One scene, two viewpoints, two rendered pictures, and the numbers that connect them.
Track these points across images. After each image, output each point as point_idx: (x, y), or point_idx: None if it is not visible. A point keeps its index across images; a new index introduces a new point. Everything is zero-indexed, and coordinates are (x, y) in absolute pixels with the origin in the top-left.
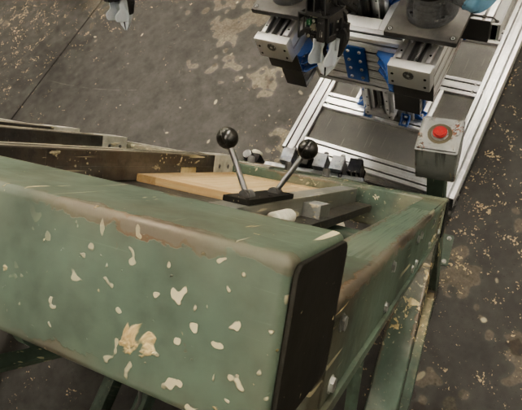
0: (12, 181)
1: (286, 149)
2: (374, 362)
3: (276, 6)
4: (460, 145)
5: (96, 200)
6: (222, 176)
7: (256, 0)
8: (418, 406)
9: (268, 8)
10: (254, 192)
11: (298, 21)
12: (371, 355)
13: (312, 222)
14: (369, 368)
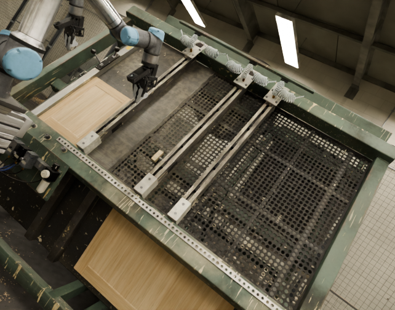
0: (152, 15)
1: (31, 154)
2: None
3: (8, 97)
4: None
5: (145, 12)
6: (93, 126)
7: (17, 106)
8: None
9: (15, 101)
10: (108, 62)
11: (83, 31)
12: None
13: (90, 70)
14: (2, 220)
